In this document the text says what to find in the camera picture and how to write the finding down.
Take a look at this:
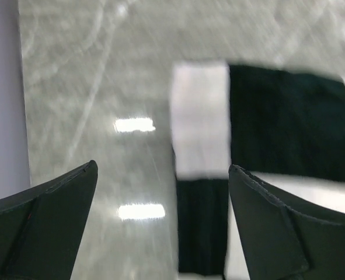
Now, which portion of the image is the black white checkered pillowcase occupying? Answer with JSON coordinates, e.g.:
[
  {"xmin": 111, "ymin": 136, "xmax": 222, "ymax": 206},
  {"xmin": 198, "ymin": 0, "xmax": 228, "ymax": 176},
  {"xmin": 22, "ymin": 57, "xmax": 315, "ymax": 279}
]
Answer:
[{"xmin": 169, "ymin": 61, "xmax": 345, "ymax": 279}]

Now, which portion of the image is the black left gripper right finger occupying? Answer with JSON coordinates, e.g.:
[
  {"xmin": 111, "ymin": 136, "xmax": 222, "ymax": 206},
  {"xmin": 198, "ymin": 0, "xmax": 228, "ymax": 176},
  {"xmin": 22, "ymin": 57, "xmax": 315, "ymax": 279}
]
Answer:
[{"xmin": 229, "ymin": 165, "xmax": 345, "ymax": 279}]

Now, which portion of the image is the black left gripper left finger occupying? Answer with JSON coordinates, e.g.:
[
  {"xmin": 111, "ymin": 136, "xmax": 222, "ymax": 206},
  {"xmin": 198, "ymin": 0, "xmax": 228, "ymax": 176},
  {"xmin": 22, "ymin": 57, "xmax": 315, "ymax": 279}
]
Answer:
[{"xmin": 0, "ymin": 160, "xmax": 98, "ymax": 280}]

